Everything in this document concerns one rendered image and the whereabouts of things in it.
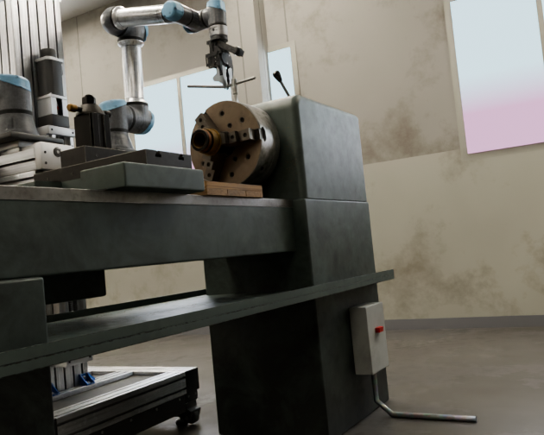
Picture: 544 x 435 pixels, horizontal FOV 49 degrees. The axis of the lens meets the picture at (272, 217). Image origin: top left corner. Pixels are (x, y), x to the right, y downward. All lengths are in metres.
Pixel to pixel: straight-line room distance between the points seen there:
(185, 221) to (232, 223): 0.22
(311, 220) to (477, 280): 2.59
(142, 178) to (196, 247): 0.32
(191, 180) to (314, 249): 0.72
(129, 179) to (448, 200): 3.46
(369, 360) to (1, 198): 1.56
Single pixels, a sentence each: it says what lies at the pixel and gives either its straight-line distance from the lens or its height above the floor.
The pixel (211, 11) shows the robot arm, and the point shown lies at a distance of 2.57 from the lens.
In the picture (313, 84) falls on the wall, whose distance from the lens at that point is 5.11.
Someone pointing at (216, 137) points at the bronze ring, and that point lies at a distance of 2.06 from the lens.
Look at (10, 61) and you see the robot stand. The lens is 2.61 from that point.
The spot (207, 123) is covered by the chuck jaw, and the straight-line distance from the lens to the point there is 2.15.
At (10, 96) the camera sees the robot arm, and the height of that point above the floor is 1.30.
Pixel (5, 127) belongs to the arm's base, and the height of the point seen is 1.20.
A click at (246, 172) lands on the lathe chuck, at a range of 2.10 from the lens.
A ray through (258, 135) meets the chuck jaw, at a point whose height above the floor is 1.09.
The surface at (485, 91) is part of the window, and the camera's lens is 4.66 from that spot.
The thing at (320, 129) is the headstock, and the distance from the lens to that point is 2.35.
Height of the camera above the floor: 0.68
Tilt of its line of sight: 3 degrees up
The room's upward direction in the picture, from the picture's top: 6 degrees counter-clockwise
